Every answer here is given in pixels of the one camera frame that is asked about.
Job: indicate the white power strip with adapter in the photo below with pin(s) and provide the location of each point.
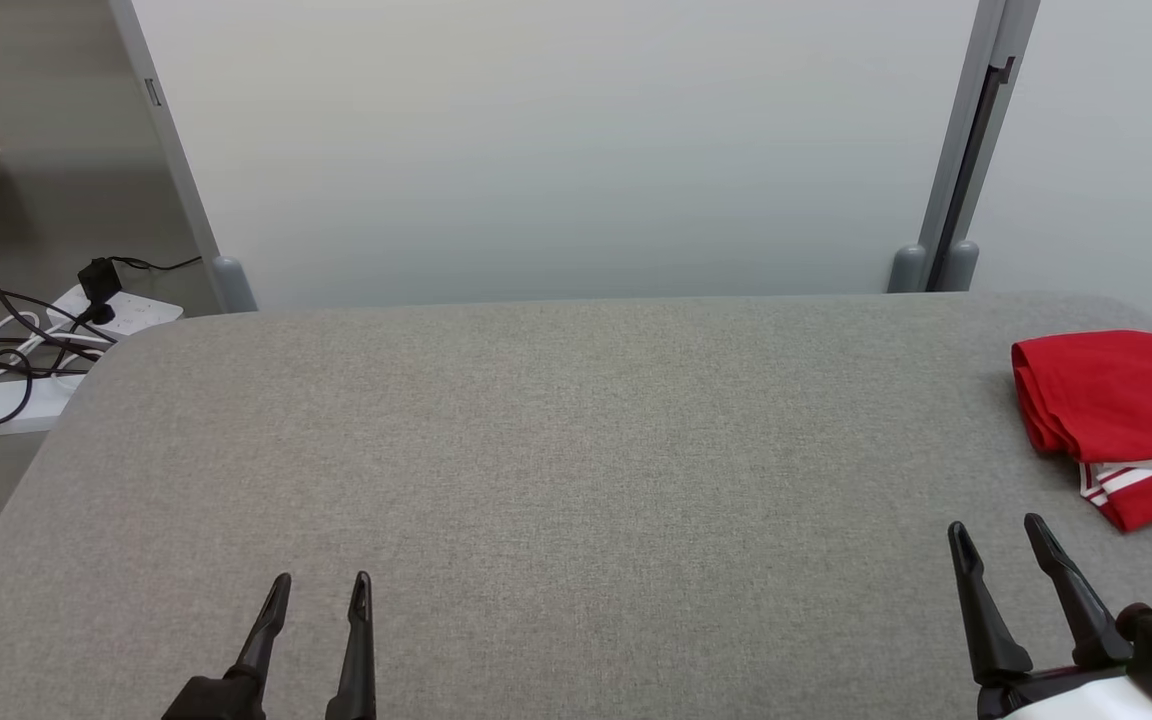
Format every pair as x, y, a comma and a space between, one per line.
141, 310

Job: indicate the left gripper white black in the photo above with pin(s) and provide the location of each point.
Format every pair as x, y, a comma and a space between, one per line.
211, 702

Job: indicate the wide white partition panel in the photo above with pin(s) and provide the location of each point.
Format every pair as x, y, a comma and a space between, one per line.
556, 150

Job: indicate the red shorts white side stripe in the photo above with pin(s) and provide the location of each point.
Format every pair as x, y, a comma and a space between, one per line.
1126, 395

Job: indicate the grey partition post paired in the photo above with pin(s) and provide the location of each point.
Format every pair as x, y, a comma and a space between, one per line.
906, 270
961, 268

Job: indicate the black power adapter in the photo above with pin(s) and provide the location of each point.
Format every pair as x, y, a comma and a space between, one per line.
99, 280

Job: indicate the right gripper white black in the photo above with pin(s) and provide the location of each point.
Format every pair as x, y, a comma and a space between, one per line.
1056, 700

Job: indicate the single grey partition post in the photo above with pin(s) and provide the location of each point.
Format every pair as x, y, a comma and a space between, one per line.
234, 285

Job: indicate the white power strip plain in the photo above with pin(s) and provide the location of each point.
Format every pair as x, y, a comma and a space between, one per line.
6, 405

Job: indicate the narrow white partition panel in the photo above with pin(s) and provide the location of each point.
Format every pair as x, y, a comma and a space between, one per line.
1106, 150

